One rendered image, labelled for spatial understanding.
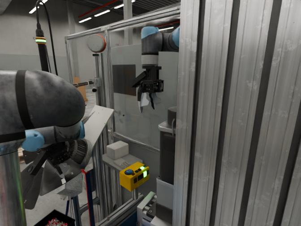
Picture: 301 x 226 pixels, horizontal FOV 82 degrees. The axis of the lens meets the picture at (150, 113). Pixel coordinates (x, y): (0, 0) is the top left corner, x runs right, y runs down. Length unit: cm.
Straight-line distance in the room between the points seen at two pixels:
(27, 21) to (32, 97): 1346
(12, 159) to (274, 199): 44
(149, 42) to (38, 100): 52
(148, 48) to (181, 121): 50
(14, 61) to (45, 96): 625
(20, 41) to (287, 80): 1343
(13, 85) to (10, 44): 1304
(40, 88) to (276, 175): 40
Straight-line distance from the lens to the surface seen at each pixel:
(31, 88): 36
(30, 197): 131
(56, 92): 37
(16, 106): 37
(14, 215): 43
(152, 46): 77
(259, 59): 28
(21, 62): 663
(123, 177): 109
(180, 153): 33
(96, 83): 160
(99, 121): 140
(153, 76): 76
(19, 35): 1354
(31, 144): 76
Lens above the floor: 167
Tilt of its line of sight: 15 degrees down
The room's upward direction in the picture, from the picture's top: straight up
